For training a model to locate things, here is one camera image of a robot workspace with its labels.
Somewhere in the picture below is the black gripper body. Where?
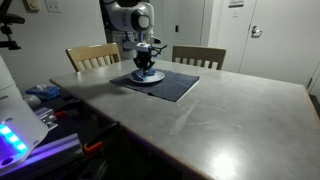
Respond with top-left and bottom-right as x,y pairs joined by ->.
135,50 -> 154,65

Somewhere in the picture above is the blue microfibre cloth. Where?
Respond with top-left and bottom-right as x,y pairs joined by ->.
131,67 -> 158,82

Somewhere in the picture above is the white round plate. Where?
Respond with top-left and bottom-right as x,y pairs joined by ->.
128,69 -> 166,85

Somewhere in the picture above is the dark blue placemat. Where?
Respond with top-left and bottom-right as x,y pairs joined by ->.
109,68 -> 201,103

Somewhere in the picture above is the light wooden chair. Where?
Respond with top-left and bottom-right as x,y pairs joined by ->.
65,42 -> 122,73

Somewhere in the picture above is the dark wooden chair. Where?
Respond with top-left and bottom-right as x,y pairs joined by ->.
171,44 -> 228,71

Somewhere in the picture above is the blue tissue pack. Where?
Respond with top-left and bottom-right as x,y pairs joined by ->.
24,84 -> 62,102

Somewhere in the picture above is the white door sign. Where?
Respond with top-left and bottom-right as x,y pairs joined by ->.
228,0 -> 245,8

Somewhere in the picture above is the short aluminium profile block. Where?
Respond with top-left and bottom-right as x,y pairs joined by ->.
33,106 -> 58,132

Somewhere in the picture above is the small white round object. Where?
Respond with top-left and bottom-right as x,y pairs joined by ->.
22,94 -> 42,108

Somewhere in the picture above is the white device with blue light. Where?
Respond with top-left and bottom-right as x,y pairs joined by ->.
0,132 -> 84,179

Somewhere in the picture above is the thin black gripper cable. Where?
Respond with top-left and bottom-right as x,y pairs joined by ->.
149,44 -> 168,58

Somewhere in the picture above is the black clamp with red handle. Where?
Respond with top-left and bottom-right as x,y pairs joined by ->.
53,99 -> 84,119
82,120 -> 122,158

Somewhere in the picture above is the white double switch plate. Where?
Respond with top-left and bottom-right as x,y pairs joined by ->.
44,0 -> 63,14

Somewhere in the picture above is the silver door lever handle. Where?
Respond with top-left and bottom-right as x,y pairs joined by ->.
250,25 -> 264,38

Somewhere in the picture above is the black camera on stand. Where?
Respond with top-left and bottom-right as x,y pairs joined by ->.
0,12 -> 26,51

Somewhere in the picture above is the white door with lever handle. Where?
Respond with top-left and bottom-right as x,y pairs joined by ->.
238,0 -> 320,86

